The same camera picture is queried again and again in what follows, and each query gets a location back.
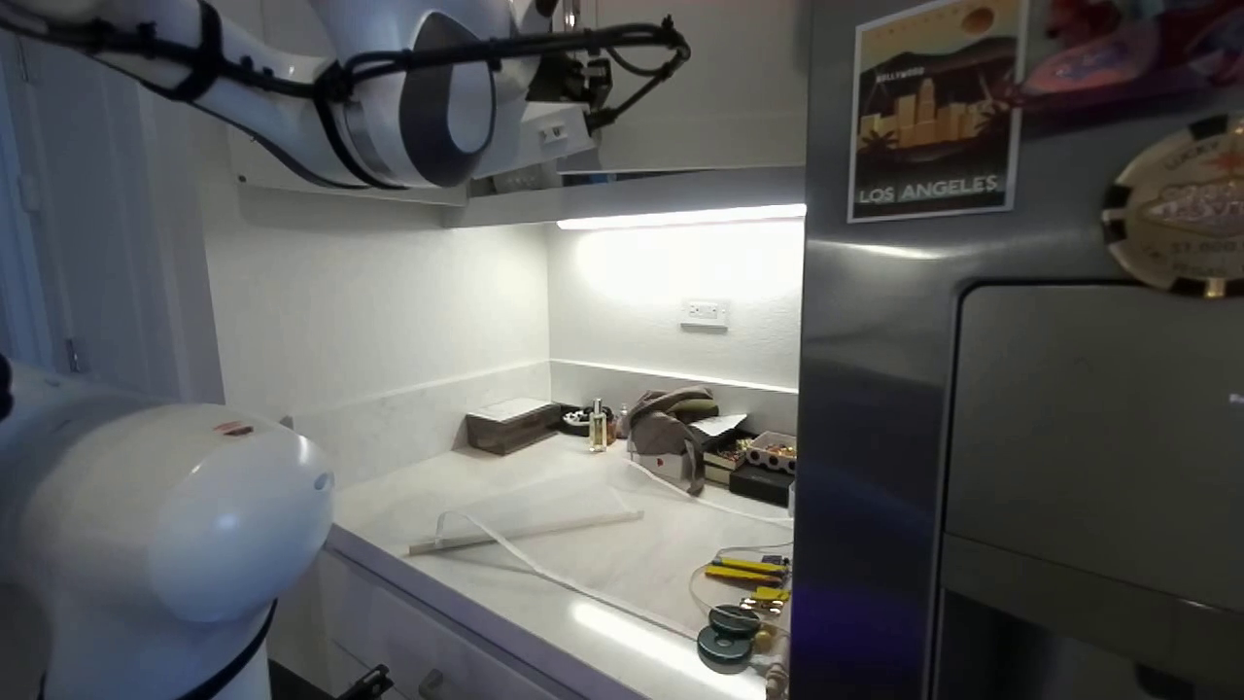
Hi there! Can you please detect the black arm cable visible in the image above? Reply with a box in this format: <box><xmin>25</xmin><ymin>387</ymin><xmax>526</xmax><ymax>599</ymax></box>
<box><xmin>0</xmin><ymin>0</ymin><xmax>696</xmax><ymax>133</ymax></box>

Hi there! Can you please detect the under-cabinet light strip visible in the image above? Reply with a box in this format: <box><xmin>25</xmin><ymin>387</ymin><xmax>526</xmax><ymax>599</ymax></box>
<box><xmin>552</xmin><ymin>199</ymin><xmax>809</xmax><ymax>236</ymax></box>

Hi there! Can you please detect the amber glass bottle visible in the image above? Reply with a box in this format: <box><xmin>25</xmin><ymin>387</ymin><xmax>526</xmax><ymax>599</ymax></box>
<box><xmin>583</xmin><ymin>397</ymin><xmax>619</xmax><ymax>459</ymax></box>

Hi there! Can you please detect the red pink magnet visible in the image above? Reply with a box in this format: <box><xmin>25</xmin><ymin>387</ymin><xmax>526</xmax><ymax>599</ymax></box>
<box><xmin>1020</xmin><ymin>0</ymin><xmax>1244</xmax><ymax>140</ymax></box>

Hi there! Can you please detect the brown box white lid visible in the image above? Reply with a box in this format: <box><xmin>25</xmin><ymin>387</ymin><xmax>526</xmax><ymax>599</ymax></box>
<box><xmin>459</xmin><ymin>393</ymin><xmax>574</xmax><ymax>459</ymax></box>

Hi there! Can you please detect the white cardboard box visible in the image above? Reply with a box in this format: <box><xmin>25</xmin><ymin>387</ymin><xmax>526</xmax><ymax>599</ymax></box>
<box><xmin>693</xmin><ymin>409</ymin><xmax>759</xmax><ymax>454</ymax></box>

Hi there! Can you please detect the Las Vegas chip magnet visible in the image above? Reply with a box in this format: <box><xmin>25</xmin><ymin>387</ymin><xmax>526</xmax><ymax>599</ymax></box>
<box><xmin>1096</xmin><ymin>109</ymin><xmax>1244</xmax><ymax>304</ymax></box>

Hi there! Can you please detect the stainless steel refrigerator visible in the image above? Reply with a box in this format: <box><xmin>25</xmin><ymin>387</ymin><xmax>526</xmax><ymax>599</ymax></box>
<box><xmin>788</xmin><ymin>0</ymin><xmax>1244</xmax><ymax>700</ymax></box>

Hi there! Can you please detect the white wall outlet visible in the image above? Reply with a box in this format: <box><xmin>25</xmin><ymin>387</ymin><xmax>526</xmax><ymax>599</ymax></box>
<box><xmin>678</xmin><ymin>293</ymin><xmax>735</xmax><ymax>336</ymax></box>

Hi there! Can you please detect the black drawer handle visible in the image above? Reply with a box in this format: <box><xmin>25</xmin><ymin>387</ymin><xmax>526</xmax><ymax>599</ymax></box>
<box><xmin>339</xmin><ymin>661</ymin><xmax>395</xmax><ymax>700</ymax></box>

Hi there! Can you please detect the Los Angeles poster magnet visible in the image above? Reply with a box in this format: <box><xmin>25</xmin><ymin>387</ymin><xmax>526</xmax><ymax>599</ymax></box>
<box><xmin>845</xmin><ymin>0</ymin><xmax>1035</xmax><ymax>227</ymax></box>

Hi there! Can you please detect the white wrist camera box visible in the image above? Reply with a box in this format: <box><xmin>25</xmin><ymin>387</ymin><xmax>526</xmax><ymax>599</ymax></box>
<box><xmin>512</xmin><ymin>97</ymin><xmax>604</xmax><ymax>172</ymax></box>

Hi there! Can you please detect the dark box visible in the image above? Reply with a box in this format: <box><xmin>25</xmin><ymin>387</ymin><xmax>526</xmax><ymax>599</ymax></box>
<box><xmin>726</xmin><ymin>428</ymin><xmax>801</xmax><ymax>508</ymax></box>

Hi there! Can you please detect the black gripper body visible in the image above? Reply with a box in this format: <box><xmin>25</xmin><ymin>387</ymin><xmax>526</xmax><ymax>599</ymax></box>
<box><xmin>556</xmin><ymin>44</ymin><xmax>622</xmax><ymax>122</ymax></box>

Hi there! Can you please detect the clear plastic bag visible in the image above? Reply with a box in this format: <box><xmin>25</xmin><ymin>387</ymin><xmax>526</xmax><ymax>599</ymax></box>
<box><xmin>404</xmin><ymin>454</ymin><xmax>797</xmax><ymax>651</ymax></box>

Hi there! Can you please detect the white base cabinet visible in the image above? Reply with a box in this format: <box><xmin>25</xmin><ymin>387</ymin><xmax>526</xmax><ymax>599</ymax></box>
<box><xmin>268</xmin><ymin>530</ymin><xmax>626</xmax><ymax>700</ymax></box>

